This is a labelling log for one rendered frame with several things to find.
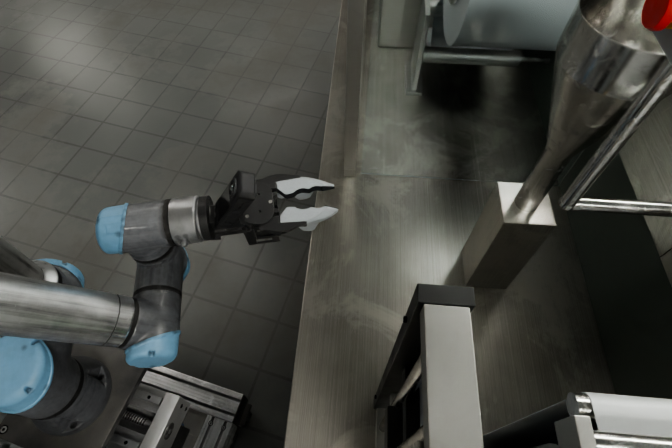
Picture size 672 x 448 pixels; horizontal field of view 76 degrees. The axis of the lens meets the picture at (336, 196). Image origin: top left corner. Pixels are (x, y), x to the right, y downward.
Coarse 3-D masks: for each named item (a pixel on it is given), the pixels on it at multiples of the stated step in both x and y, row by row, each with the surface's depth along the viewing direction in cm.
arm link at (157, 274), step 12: (168, 252) 71; (180, 252) 75; (144, 264) 70; (156, 264) 71; (168, 264) 72; (180, 264) 74; (144, 276) 70; (156, 276) 70; (168, 276) 71; (180, 276) 73; (180, 288) 72
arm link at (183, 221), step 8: (176, 200) 66; (184, 200) 66; (192, 200) 66; (168, 208) 65; (176, 208) 65; (184, 208) 65; (192, 208) 65; (168, 216) 65; (176, 216) 65; (184, 216) 65; (192, 216) 65; (176, 224) 65; (184, 224) 65; (192, 224) 65; (176, 232) 65; (184, 232) 65; (192, 232) 65; (200, 232) 66; (176, 240) 66; (184, 240) 66; (192, 240) 66; (200, 240) 67
